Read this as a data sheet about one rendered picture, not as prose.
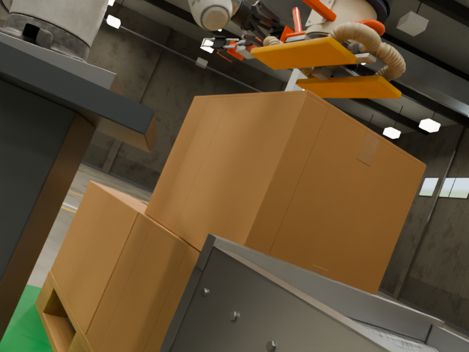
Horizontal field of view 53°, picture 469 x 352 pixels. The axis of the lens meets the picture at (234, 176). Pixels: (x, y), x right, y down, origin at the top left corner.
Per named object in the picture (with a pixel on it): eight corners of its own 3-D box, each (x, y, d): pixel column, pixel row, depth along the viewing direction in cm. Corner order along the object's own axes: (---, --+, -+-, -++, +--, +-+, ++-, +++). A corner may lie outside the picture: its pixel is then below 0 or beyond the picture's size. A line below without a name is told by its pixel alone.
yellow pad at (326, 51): (354, 63, 113) (362, 45, 114) (327, 42, 108) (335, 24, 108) (273, 70, 142) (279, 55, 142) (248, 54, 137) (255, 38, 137)
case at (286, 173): (366, 320, 110) (427, 165, 113) (231, 274, 91) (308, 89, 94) (245, 251, 163) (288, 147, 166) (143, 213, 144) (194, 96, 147)
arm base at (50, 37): (-32, 20, 74) (-20, -12, 74) (3, 55, 96) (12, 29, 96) (82, 63, 78) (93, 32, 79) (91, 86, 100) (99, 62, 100)
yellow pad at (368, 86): (400, 99, 123) (407, 82, 124) (377, 81, 118) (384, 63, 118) (315, 98, 152) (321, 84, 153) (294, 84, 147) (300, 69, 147)
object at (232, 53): (241, 61, 180) (246, 49, 181) (227, 51, 176) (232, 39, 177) (231, 62, 187) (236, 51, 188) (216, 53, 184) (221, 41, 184)
